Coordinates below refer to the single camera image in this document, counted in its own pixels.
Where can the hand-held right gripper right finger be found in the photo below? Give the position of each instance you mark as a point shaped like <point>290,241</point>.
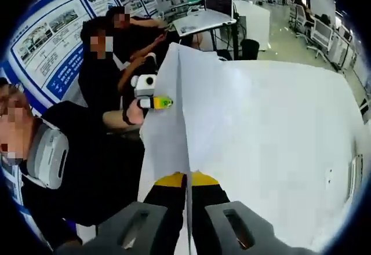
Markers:
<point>214,231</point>

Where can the black waste bin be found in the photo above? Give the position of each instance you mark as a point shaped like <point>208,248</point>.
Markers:
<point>250,50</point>

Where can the person's black shirt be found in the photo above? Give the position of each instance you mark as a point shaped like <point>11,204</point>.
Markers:
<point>95,174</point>

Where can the white mesh office chair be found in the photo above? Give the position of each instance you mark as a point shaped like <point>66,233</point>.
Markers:
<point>300,20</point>
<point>321,33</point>

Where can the white laptop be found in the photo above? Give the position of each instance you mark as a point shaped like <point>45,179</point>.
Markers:
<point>200,23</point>

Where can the person's head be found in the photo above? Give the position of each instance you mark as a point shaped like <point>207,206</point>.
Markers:
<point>13,91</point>

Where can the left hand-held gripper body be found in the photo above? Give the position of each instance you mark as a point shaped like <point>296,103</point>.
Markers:
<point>140,91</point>

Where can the white neck-worn device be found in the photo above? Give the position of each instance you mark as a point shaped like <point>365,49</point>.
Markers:
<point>49,156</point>

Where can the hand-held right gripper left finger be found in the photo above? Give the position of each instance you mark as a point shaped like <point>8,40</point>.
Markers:
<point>110,231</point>

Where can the person's left hand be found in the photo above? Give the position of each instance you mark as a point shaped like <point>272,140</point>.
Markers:
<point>135,116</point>

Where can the blue white wall poster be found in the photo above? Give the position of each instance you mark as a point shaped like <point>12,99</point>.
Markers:
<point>52,34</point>

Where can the white low cabinet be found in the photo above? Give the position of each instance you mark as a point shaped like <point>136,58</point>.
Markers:
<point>255,20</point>

